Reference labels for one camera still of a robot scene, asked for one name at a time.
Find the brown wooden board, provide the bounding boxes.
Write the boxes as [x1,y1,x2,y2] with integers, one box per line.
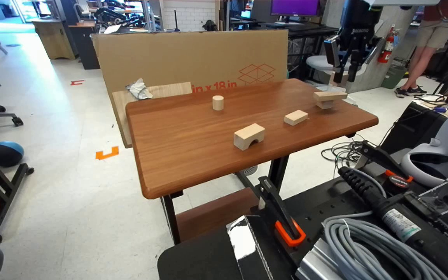
[175,187,260,242]

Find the white round stool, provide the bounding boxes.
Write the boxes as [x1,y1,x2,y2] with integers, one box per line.
[306,55,368,75]

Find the monitor with purple screen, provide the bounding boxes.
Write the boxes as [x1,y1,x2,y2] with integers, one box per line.
[270,0,321,18]

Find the shiny black box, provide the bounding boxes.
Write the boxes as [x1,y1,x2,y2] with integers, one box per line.
[226,215,274,280]

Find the black power brick with cable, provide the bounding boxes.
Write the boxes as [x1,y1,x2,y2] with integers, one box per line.
[337,166,448,273]

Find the aluminium rail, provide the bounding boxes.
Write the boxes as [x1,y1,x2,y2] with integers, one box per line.
[295,237,350,280]

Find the light wooden cabinet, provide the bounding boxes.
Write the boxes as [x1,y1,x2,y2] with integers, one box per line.
[31,19,77,60]

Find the long rectangular wooden block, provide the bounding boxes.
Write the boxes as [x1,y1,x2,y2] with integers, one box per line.
[313,91,348,103]

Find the green bin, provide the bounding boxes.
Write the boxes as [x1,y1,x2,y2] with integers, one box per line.
[381,64,408,90]

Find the small rectangular wooden block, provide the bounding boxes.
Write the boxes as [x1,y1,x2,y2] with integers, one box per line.
[283,110,309,126]

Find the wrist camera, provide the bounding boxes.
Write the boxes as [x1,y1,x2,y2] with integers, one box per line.
[324,37,341,69]

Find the tangle of black cables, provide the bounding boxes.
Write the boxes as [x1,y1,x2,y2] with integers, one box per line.
[320,134,369,168]

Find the clear plastic box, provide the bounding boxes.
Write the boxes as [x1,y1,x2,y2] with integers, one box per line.
[418,178,448,219]

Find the large cardboard sheet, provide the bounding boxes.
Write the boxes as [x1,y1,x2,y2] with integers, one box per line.
[91,30,289,102]

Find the black clamp with orange grip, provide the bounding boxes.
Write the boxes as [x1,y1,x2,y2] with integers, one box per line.
[257,175,307,248]
[358,140,414,190]

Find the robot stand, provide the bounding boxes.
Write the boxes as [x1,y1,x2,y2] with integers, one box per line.
[157,100,448,280]

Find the wooden arch block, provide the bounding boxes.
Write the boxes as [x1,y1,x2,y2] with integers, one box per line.
[233,123,266,151]

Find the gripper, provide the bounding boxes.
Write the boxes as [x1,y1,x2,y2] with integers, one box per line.
[332,0,382,84]

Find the light wooden board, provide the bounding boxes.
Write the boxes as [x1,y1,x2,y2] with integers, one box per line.
[112,81,193,149]

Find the black cabinet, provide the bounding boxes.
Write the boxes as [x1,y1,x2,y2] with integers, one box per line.
[68,21,101,70]

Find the person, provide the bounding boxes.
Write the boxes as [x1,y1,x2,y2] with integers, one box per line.
[394,0,448,98]

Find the coil of grey cable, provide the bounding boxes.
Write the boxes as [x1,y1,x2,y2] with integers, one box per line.
[322,217,448,280]

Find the dark blue ball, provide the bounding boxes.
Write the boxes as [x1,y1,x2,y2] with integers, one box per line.
[0,141,25,168]

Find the red fire extinguisher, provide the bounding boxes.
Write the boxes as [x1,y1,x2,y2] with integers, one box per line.
[377,25,396,64]

